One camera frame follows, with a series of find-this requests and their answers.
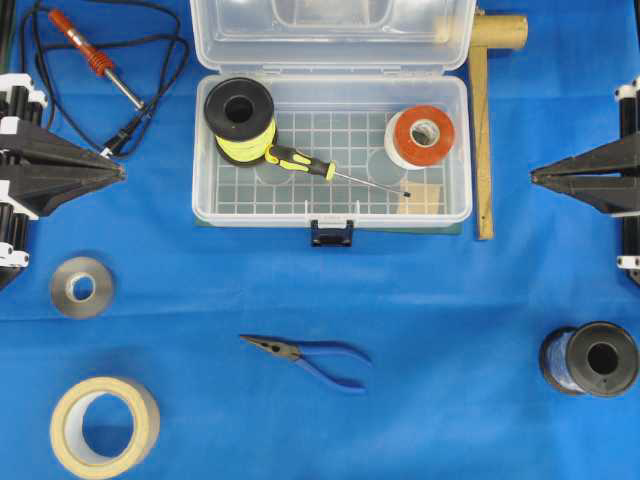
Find yellow wire spool black flange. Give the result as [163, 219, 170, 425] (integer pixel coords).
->
[203, 77, 277, 167]

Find red tape roll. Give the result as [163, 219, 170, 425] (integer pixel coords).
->
[384, 105, 456, 170]

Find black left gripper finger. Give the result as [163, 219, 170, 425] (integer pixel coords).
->
[1, 172, 124, 219]
[1, 123, 124, 179]

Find blue wire spool black flange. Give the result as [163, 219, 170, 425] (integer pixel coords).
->
[538, 322, 639, 398]

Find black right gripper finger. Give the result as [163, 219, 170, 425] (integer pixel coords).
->
[530, 132, 639, 179]
[531, 175, 639, 215]

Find beige masking tape roll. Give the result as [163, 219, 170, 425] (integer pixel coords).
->
[49, 376, 160, 479]

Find black power cable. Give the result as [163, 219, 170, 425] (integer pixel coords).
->
[17, 0, 191, 160]

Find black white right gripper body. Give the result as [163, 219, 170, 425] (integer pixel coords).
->
[614, 77, 640, 287]

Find blue handled needle-nose pliers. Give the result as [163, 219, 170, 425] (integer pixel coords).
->
[239, 334, 373, 394]

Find small wooden block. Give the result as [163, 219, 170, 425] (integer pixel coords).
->
[397, 182, 444, 215]

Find grey tape roll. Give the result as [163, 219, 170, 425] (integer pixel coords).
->
[50, 256, 115, 320]

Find wooden mallet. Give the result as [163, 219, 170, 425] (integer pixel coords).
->
[467, 9, 529, 241]

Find red handled soldering iron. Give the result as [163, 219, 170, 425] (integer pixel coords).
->
[48, 9, 144, 110]

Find yellow black screwdriver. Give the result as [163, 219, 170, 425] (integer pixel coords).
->
[264, 145, 411, 198]

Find clear plastic toolbox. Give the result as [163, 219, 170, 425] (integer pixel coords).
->
[191, 1, 476, 245]

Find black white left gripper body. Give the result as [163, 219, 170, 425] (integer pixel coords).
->
[0, 72, 50, 291]

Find blue table cloth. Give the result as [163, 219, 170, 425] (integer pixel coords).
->
[1, 1, 639, 479]

